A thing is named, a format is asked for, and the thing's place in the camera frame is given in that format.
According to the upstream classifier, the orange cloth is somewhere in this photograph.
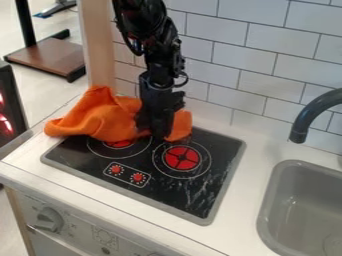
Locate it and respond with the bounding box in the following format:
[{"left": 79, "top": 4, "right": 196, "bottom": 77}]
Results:
[{"left": 42, "top": 84, "right": 194, "bottom": 144}]

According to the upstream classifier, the tap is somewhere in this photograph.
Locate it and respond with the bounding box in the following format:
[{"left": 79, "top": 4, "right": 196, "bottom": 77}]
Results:
[{"left": 287, "top": 87, "right": 342, "bottom": 145}]

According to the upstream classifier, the stand with brown wooden base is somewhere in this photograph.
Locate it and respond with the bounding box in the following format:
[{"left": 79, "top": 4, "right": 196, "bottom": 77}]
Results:
[{"left": 2, "top": 0, "right": 87, "bottom": 84}]

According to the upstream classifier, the light wooden post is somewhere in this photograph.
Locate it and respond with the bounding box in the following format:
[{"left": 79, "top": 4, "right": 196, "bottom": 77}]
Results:
[{"left": 76, "top": 0, "right": 118, "bottom": 92}]

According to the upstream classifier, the toy sink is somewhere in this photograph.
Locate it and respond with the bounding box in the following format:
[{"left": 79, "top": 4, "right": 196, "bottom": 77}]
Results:
[{"left": 255, "top": 159, "right": 342, "bottom": 256}]

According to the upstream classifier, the black box with red lights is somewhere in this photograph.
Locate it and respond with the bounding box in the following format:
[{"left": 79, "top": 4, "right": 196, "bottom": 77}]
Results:
[{"left": 0, "top": 59, "right": 31, "bottom": 148}]

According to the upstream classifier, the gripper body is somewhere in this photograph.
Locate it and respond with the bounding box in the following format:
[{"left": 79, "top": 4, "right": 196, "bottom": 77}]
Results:
[{"left": 133, "top": 68, "right": 188, "bottom": 140}]

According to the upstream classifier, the toy stove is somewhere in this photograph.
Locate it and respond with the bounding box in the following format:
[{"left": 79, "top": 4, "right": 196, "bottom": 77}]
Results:
[{"left": 38, "top": 125, "right": 248, "bottom": 227}]

